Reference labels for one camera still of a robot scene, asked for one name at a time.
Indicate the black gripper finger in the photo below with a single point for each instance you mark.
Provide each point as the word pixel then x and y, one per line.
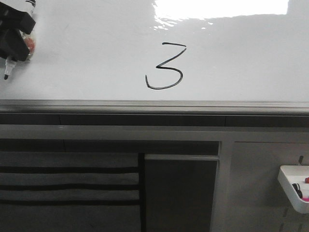
pixel 12 45
pixel 11 18

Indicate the black tip whiteboard marker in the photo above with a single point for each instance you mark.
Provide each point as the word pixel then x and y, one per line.
pixel 29 39

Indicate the large white whiteboard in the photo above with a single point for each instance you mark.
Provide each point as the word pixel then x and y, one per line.
pixel 165 56

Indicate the grey striped fabric panel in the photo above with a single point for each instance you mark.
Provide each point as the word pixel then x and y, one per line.
pixel 71 192

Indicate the white plastic marker tray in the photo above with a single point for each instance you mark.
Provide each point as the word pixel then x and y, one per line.
pixel 289 174

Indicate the black cap marker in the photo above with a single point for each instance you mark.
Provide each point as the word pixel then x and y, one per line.
pixel 296 186

